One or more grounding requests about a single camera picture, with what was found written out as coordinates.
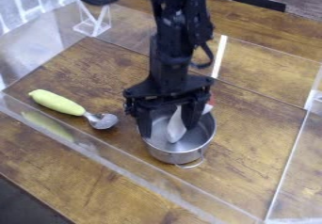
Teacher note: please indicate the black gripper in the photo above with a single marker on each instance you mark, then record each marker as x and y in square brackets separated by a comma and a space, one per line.
[169, 85]

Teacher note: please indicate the clear acrylic triangular stand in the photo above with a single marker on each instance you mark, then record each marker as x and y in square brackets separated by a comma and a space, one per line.
[93, 24]

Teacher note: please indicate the spoon with yellow-green handle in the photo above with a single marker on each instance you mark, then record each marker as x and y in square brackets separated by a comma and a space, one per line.
[66, 106]

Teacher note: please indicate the silver metal pot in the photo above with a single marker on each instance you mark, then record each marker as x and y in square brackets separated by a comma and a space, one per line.
[185, 153]

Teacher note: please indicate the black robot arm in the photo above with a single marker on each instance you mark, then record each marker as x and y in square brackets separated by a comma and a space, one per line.
[184, 29]

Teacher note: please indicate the red and white toy mushroom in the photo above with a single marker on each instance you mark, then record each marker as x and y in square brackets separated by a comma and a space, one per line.
[176, 129]

